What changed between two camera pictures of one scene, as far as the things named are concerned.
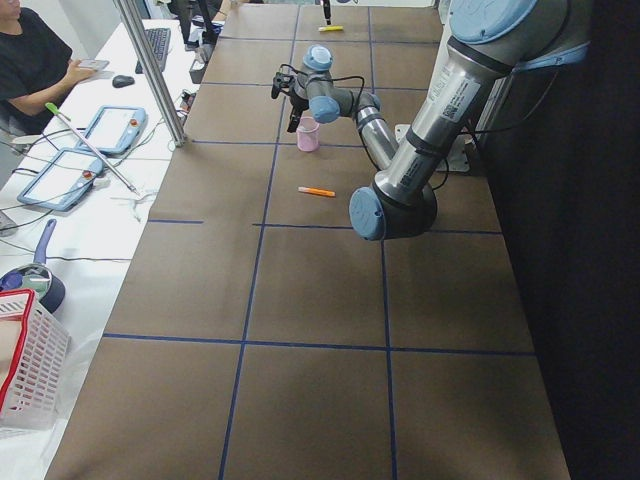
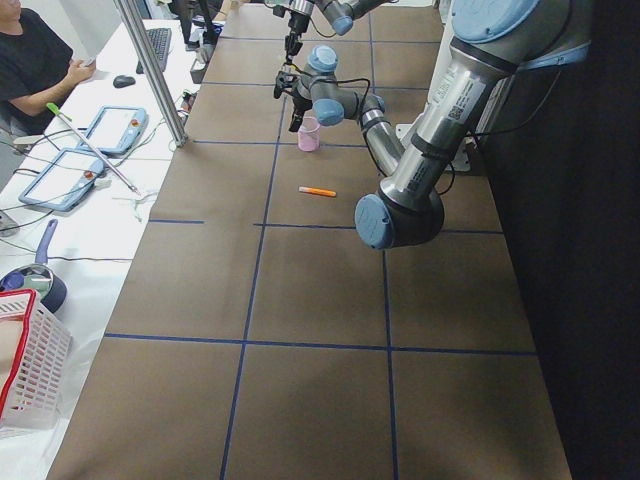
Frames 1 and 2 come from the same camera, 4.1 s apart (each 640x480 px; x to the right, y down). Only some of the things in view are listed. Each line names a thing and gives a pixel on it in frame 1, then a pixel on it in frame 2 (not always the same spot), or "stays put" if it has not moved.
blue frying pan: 49,293 stays put
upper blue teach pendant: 115,129 stays put
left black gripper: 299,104 stays put
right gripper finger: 327,10 → 290,47
